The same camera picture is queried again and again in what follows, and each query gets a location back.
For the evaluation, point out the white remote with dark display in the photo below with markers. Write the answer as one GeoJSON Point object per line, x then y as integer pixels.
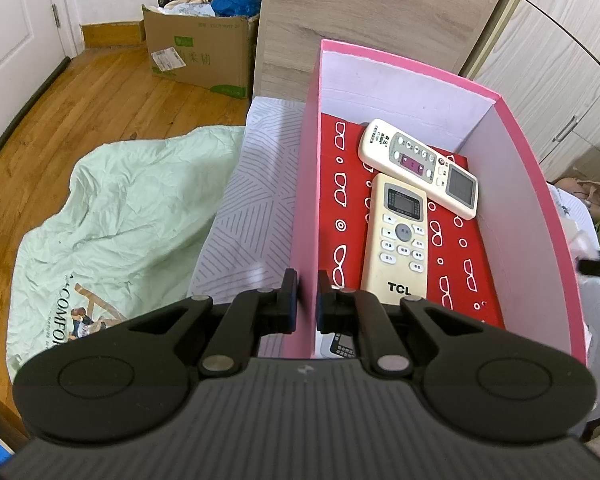
{"type": "Point", "coordinates": [330, 347]}

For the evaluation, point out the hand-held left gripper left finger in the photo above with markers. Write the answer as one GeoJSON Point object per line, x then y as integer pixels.
{"type": "Point", "coordinates": [293, 305]}

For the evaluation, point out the light wooden wardrobe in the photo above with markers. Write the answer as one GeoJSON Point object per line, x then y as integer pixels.
{"type": "Point", "coordinates": [555, 60]}

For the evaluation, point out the black foam floor strip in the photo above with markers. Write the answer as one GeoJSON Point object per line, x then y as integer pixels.
{"type": "Point", "coordinates": [25, 110]}

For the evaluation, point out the pink cardboard box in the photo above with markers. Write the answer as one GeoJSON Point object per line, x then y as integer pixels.
{"type": "Point", "coordinates": [520, 220]}

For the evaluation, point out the cream remote with grey buttons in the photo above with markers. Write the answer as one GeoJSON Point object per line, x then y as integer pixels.
{"type": "Point", "coordinates": [395, 265]}

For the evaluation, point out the pale green printed blanket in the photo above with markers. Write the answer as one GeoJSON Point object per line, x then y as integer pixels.
{"type": "Point", "coordinates": [130, 200]}

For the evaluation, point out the white remote with flip cover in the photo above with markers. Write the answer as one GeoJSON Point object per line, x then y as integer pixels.
{"type": "Point", "coordinates": [395, 147]}

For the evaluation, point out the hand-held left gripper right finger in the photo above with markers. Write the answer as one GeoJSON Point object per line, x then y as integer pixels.
{"type": "Point", "coordinates": [320, 305]}

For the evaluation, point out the large brown cardboard box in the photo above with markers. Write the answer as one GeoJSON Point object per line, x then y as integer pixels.
{"type": "Point", "coordinates": [200, 55]}

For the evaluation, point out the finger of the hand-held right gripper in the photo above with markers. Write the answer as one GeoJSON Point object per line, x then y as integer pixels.
{"type": "Point", "coordinates": [597, 266]}

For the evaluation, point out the white door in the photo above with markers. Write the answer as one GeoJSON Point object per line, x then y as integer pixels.
{"type": "Point", "coordinates": [10, 35]}

